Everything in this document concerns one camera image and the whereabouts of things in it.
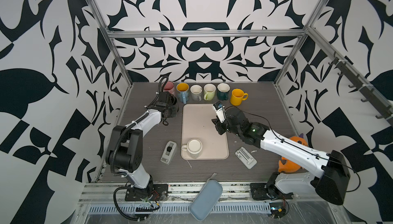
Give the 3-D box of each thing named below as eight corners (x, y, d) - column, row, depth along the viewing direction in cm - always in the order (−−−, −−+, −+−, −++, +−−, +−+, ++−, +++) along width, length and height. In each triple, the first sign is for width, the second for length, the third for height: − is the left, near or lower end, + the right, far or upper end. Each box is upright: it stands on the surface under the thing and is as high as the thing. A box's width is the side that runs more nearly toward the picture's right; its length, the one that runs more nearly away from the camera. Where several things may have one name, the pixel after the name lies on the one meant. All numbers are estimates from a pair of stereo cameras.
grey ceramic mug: (190, 104, 108) (189, 96, 101) (190, 93, 115) (190, 84, 108) (202, 104, 108) (203, 96, 101) (202, 93, 115) (202, 84, 108)
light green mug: (204, 104, 109) (204, 94, 101) (203, 93, 116) (204, 83, 108) (215, 104, 109) (216, 94, 102) (214, 93, 116) (215, 83, 108)
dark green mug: (217, 103, 110) (218, 94, 101) (216, 93, 116) (217, 83, 108) (229, 104, 110) (231, 94, 102) (227, 93, 116) (229, 83, 108)
